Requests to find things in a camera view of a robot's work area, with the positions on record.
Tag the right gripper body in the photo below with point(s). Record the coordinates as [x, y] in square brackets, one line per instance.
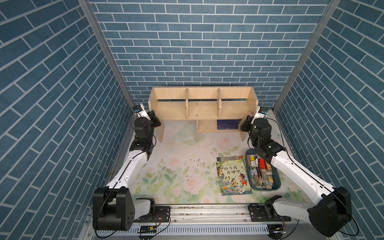
[250, 124]

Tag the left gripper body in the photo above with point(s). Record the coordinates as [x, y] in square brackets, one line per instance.
[151, 117]

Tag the light wooden bookshelf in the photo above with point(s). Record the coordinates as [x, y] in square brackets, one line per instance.
[204, 105]

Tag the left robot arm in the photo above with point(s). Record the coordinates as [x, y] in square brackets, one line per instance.
[114, 208]

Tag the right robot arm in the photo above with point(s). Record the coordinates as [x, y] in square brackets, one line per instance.
[330, 208]

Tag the dark blue book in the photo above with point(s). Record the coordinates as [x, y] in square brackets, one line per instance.
[228, 124]

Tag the teal tray of items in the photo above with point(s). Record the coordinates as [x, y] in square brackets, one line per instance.
[262, 176]

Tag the children's picture book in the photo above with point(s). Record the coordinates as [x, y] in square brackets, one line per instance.
[232, 176]

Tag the floral table mat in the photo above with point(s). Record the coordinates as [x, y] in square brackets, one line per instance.
[182, 169]

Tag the left circuit board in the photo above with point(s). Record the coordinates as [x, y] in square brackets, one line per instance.
[147, 230]

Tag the circuit board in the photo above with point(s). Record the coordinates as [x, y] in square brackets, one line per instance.
[147, 230]
[276, 229]

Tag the right circuit board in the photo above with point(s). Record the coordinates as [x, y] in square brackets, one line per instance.
[276, 229]

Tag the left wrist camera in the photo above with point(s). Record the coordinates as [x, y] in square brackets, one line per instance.
[140, 111]

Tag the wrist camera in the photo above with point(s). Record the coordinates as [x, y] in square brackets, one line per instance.
[261, 113]
[140, 111]

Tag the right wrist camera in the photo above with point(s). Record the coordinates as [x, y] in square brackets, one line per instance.
[261, 113]

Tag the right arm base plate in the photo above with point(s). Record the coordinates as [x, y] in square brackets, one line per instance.
[263, 213]

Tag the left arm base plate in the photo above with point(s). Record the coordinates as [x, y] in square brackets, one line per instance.
[161, 214]

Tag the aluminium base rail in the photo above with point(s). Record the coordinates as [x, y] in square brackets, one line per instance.
[210, 214]

